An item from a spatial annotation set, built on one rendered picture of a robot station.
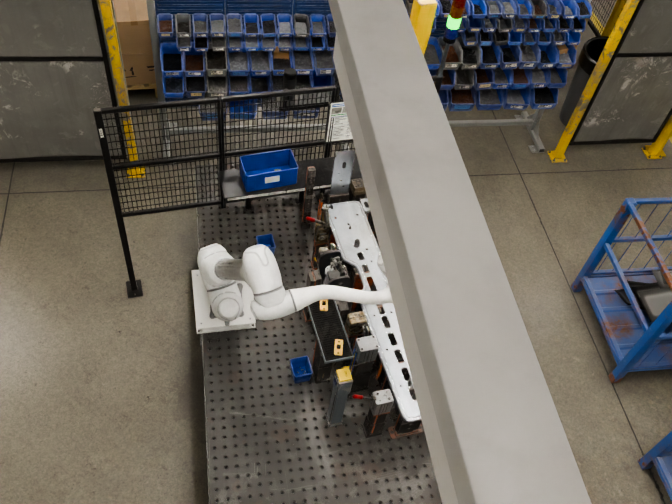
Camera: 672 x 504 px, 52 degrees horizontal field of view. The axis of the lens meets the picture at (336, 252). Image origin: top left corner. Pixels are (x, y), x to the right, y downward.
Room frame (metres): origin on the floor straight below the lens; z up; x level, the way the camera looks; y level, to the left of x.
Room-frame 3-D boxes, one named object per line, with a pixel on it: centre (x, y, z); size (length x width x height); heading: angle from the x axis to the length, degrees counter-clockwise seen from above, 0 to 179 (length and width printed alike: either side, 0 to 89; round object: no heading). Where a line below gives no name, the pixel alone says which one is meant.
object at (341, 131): (3.12, 0.07, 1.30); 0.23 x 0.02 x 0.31; 113
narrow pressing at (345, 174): (2.82, 0.04, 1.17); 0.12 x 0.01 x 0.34; 113
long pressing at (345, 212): (2.13, -0.26, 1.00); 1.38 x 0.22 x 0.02; 23
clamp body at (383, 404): (1.54, -0.32, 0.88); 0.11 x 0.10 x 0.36; 113
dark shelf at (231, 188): (2.89, 0.30, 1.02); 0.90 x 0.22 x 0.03; 113
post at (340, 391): (1.56, -0.13, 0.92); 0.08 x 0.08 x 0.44; 23
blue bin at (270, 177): (2.83, 0.46, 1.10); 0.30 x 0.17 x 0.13; 116
